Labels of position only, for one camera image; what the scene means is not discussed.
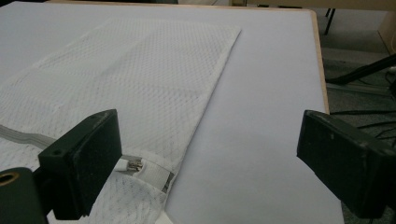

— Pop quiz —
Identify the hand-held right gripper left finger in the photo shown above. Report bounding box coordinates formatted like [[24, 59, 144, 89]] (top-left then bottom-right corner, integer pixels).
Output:
[[37, 108, 123, 221]]

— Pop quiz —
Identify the black chair leg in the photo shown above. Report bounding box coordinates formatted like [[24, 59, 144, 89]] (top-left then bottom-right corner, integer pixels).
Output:
[[323, 7, 337, 35]]

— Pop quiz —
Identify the black metal stand leg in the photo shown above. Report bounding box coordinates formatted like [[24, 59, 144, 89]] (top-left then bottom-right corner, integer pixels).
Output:
[[325, 53, 396, 86]]

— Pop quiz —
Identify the white textured garment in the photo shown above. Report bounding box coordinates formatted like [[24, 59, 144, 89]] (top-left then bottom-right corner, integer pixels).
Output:
[[0, 17, 243, 224]]

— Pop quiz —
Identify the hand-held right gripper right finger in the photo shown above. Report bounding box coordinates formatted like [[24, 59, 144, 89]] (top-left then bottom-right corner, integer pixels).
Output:
[[296, 109, 396, 219]]

